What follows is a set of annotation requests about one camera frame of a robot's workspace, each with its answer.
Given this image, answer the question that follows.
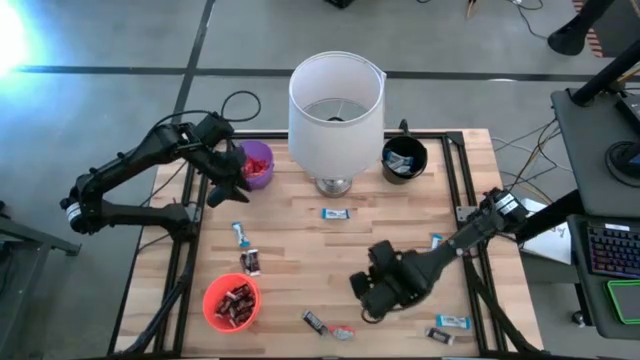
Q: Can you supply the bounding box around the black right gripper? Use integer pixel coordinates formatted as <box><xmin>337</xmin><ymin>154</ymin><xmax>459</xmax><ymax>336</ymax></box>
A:
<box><xmin>348</xmin><ymin>239</ymin><xmax>419</xmax><ymax>301</ymax></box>

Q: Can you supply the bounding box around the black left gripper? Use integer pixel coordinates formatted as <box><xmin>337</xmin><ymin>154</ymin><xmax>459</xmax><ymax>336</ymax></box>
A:
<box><xmin>197</xmin><ymin>142</ymin><xmax>251</xmax><ymax>208</ymax></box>

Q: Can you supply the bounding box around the purple plastic bucket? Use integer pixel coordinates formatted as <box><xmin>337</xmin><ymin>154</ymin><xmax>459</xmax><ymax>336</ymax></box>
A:
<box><xmin>234</xmin><ymin>139</ymin><xmax>276</xmax><ymax>191</ymax></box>

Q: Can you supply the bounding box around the white-shade silver table lamp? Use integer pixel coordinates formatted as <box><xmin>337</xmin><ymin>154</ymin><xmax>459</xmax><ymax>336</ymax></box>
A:
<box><xmin>287</xmin><ymin>49</ymin><xmax>389</xmax><ymax>199</ymax></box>

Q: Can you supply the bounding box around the black plastic bucket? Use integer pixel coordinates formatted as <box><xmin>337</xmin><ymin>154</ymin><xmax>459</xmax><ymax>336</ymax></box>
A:
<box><xmin>380</xmin><ymin>134</ymin><xmax>430</xmax><ymax>185</ymax></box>

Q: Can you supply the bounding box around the orange plastic bucket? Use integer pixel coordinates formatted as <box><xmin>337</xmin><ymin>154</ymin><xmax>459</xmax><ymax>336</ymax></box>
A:
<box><xmin>201</xmin><ymin>272</ymin><xmax>263</xmax><ymax>335</ymax></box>

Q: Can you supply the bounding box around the white paper sheet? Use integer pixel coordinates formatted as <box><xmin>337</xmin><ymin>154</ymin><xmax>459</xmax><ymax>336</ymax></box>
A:
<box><xmin>519</xmin><ymin>199</ymin><xmax>573</xmax><ymax>266</ymax></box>

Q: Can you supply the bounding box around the black desk leg bar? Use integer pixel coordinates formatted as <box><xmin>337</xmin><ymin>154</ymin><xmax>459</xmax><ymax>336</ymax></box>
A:
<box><xmin>513</xmin><ymin>188</ymin><xmax>585</xmax><ymax>245</ymax></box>

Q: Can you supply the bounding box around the grey keyboard desk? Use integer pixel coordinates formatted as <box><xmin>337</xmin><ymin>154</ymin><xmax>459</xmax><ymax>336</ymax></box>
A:
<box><xmin>567</xmin><ymin>213</ymin><xmax>640</xmax><ymax>342</ymax></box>

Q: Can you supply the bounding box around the black computer keyboard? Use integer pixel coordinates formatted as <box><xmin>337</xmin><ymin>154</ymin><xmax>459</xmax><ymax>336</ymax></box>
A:
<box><xmin>585</xmin><ymin>221</ymin><xmax>640</xmax><ymax>280</ymax></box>

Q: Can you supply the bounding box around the grey operator desk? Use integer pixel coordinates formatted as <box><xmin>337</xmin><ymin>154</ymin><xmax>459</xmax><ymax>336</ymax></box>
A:
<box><xmin>549</xmin><ymin>87</ymin><xmax>640</xmax><ymax>220</ymax></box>

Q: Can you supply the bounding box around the green-edged black tablet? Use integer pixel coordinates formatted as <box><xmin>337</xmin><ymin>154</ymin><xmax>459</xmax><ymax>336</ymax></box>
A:
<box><xmin>605</xmin><ymin>278</ymin><xmax>640</xmax><ymax>326</ymax></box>

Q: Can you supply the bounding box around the black round monitor base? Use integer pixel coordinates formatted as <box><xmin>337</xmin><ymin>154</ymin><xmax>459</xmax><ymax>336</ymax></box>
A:
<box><xmin>604</xmin><ymin>140</ymin><xmax>640</xmax><ymax>189</ymax></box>

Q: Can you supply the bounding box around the black monitor pole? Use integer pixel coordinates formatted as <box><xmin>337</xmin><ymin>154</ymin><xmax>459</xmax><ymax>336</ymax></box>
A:
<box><xmin>569</xmin><ymin>38</ymin><xmax>640</xmax><ymax>107</ymax></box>

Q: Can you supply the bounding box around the black stand leg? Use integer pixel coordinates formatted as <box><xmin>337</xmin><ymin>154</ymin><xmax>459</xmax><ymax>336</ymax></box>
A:
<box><xmin>547</xmin><ymin>0</ymin><xmax>617</xmax><ymax>57</ymax></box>

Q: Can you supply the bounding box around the black hazard-striped floor mat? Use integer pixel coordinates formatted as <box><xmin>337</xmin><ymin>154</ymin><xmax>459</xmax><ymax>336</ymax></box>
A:
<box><xmin>572</xmin><ymin>0</ymin><xmax>640</xmax><ymax>59</ymax></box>

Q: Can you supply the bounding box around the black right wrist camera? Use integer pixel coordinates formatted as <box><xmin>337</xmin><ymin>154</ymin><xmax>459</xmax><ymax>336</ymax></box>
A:
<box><xmin>359</xmin><ymin>289</ymin><xmax>401</xmax><ymax>321</ymax></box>

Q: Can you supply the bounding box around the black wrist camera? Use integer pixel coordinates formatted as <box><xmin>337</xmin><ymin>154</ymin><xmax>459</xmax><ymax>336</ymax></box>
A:
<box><xmin>197</xmin><ymin>113</ymin><xmax>235</xmax><ymax>146</ymax></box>
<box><xmin>359</xmin><ymin>289</ymin><xmax>401</xmax><ymax>321</ymax></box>

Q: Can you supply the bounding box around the black right camera cable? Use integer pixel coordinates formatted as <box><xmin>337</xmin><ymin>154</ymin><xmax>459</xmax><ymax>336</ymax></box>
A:
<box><xmin>360</xmin><ymin>307</ymin><xmax>401</xmax><ymax>325</ymax></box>

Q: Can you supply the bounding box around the black camera cable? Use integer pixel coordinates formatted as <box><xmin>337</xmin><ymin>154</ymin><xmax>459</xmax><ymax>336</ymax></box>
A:
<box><xmin>152</xmin><ymin>89</ymin><xmax>262</xmax><ymax>132</ymax></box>
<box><xmin>360</xmin><ymin>307</ymin><xmax>401</xmax><ymax>325</ymax></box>

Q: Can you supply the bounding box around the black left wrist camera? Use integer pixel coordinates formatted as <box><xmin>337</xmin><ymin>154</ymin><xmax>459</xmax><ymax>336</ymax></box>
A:
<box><xmin>197</xmin><ymin>113</ymin><xmax>235</xmax><ymax>146</ymax></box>

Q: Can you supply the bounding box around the black left camera cable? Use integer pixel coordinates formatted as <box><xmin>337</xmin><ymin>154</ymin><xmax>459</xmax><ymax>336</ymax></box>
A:
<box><xmin>152</xmin><ymin>89</ymin><xmax>262</xmax><ymax>132</ymax></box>

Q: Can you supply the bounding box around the grey metal cart frame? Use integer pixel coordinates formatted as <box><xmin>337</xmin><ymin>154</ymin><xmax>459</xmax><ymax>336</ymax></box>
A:
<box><xmin>0</xmin><ymin>199</ymin><xmax>84</xmax><ymax>360</ymax></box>

